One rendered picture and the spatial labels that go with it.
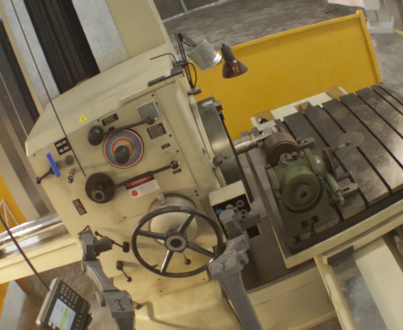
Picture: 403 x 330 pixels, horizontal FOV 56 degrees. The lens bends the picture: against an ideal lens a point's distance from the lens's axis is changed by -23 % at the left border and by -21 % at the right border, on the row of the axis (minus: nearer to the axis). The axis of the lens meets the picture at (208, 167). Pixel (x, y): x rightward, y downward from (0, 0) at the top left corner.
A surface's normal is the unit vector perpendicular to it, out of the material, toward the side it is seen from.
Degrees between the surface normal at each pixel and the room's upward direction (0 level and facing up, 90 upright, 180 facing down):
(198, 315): 90
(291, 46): 90
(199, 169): 90
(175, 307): 0
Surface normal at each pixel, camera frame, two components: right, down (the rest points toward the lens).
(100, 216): 0.11, 0.47
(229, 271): -0.19, -0.11
